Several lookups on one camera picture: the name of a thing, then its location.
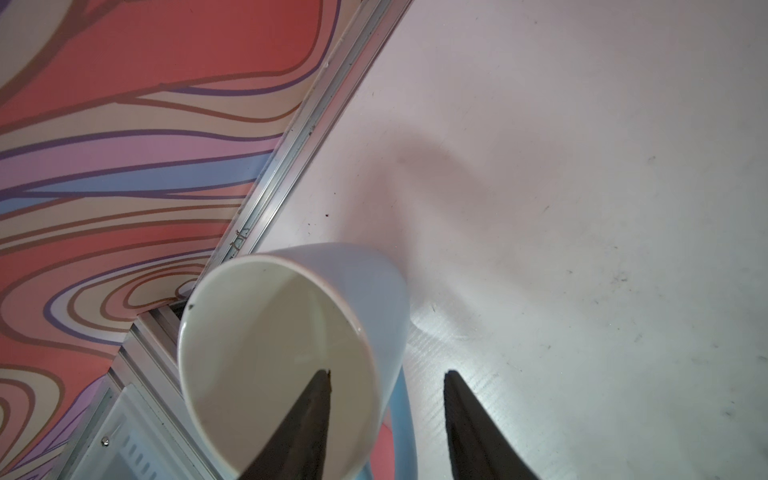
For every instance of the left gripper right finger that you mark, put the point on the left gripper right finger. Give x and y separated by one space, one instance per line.
477 448

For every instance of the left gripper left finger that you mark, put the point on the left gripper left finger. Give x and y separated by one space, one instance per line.
297 449

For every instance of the light blue mug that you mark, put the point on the light blue mug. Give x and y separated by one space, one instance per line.
257 328

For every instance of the pink plastic cup left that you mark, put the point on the pink plastic cup left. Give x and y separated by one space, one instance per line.
382 459

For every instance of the aluminium frame rails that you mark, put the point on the aluminium frame rails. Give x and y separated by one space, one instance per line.
140 399

